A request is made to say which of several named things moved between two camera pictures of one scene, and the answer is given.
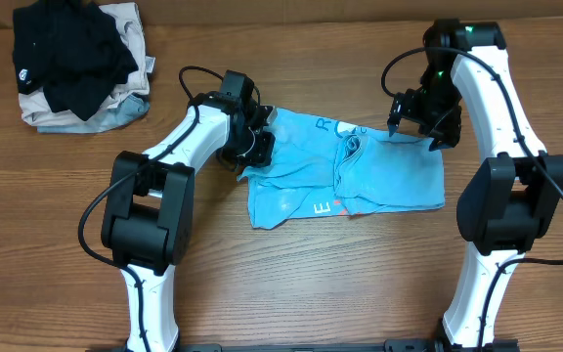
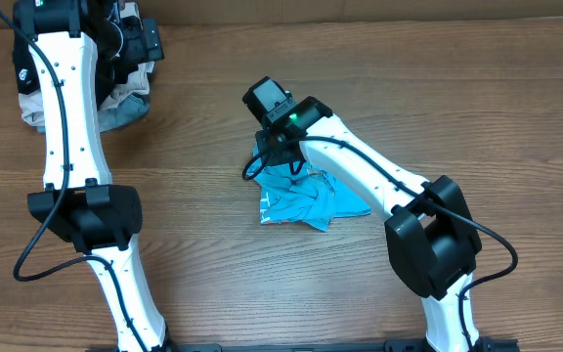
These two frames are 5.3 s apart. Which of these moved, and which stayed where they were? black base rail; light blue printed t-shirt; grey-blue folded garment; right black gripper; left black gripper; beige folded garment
Moved: right black gripper; light blue printed t-shirt; left black gripper
Stayed: grey-blue folded garment; black base rail; beige folded garment
